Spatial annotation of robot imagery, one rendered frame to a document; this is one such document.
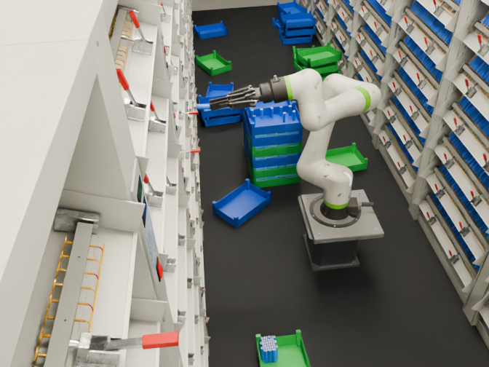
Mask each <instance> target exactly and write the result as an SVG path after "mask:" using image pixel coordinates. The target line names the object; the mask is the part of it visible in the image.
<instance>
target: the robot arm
mask: <svg viewBox="0 0 489 367"><path fill-rule="evenodd" d="M294 99H296V100H297V101H298V108H299V114H300V121H301V124H302V126H303V127H304V128H305V129H307V130H308V131H311V132H310V134H309V138H308V140H307V142H306V145H305V147H304V150H303V152H302V154H301V157H300V159H299V160H298V163H297V166H296V170H297V173H298V175H299V176H300V177H301V178H302V179H303V180H305V181H308V182H309V183H311V184H314V185H316V186H318V187H320V188H322V189H323V190H324V191H323V198H324V201H323V202H322V204H321V205H320V212H321V214H322V215H323V216H324V217H326V218H328V219H331V220H342V219H345V218H347V217H348V216H351V217H352V218H356V217H357V214H358V211H359V210H362V209H359V208H361V207H373V206H374V202H362V201H361V200H358V199H357V198H356V197H350V196H351V187H352V181H353V173H352V171H351V170H350V169H349V168H347V167H345V166H343V165H338V164H335V163H332V162H328V161H327V160H326V159H325V155H326V152H327V147H328V144H329V140H330V136H331V133H332V131H333V127H334V124H335V121H337V120H339V119H343V118H345V117H351V116H357V115H359V114H361V113H364V112H366V111H369V110H372V109H374V108H375V107H376V106H377V105H378V104H379V103H380V101H381V91H380V90H379V89H378V87H377V86H376V85H374V84H371V83H367V82H361V81H357V80H355V79H351V78H348V77H346V76H343V75H341V74H331V75H329V76H327V77H326V78H325V79H324V81H323V82H322V77H321V76H320V74H319V73H318V72H317V71H315V70H313V69H310V68H307V69H303V70H302V71H299V72H298V73H295V74H291V75H288V76H282V77H277V75H274V78H273V79H270V84H269V83H268V82H267V83H263V84H260V85H259V88H252V85H249V86H247V87H245V88H242V89H239V90H235V91H233V92H229V93H228V95H227V96H226V97H222V98H216V99H212V100H209V102H210V109H211V111H214V110H217V109H220V108H226V107H229V108H231V109H238V108H248V107H256V103H259V102H261V101H263V103H270V102H272V100H274V103H280V102H284V101H287V100H294Z"/></svg>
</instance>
